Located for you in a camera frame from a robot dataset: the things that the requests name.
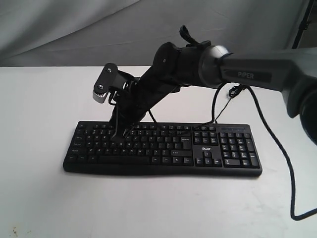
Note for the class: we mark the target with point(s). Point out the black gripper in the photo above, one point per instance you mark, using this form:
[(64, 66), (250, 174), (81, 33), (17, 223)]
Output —
[(132, 103)]

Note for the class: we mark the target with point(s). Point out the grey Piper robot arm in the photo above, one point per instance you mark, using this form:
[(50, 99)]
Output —
[(292, 72)]

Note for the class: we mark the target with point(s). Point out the black tripod stand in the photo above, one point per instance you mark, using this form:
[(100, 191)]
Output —
[(303, 24)]

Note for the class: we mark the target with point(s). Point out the black Acer keyboard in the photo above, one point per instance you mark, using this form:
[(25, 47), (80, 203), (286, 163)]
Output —
[(164, 149)]

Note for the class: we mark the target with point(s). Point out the grey backdrop cloth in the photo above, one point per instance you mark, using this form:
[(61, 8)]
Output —
[(129, 32)]

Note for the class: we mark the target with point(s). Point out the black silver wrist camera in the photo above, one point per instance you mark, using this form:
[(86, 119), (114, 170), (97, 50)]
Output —
[(112, 81)]

